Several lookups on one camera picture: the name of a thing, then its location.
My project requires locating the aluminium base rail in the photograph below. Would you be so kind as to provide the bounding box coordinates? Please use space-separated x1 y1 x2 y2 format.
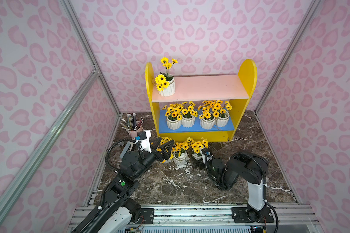
140 203 323 233

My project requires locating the yellow two-tier shelf unit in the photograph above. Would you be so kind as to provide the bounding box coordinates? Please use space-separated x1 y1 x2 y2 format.
145 59 258 142

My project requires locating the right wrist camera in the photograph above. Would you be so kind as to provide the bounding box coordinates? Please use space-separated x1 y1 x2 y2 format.
201 148 213 164

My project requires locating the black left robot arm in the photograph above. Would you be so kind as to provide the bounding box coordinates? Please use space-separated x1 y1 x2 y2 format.
73 137 175 233

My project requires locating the pink pen holder cup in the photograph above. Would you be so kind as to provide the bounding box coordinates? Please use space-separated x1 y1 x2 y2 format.
120 113 144 138

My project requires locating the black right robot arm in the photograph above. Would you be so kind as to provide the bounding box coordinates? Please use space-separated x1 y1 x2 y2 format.
191 148 279 226

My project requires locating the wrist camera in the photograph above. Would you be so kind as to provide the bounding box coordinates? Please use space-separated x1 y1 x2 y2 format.
201 148 213 164
135 130 152 153

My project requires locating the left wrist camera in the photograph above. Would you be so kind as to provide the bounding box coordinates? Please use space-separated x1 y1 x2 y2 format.
135 130 152 153

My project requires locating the shelf sunflower pot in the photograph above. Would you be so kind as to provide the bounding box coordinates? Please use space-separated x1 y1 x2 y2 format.
197 101 221 130
181 101 198 128
155 57 178 97
186 137 209 160
214 100 232 127
155 137 175 163
163 103 183 130
173 141 190 167

